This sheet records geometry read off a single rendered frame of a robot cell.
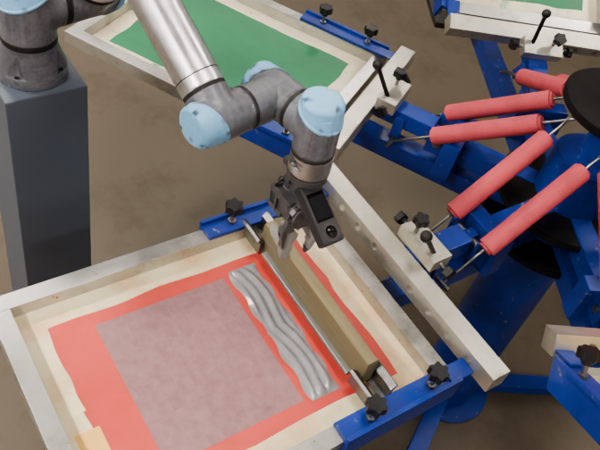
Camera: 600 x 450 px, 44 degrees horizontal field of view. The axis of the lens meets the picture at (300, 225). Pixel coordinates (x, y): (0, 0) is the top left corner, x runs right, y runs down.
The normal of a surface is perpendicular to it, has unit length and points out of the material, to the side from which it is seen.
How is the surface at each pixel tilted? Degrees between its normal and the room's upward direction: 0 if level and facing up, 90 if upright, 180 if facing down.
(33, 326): 0
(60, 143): 90
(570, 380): 90
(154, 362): 0
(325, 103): 2
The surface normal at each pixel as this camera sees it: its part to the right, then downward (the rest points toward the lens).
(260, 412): 0.19, -0.66
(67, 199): 0.54, 0.69
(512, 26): 0.18, -0.17
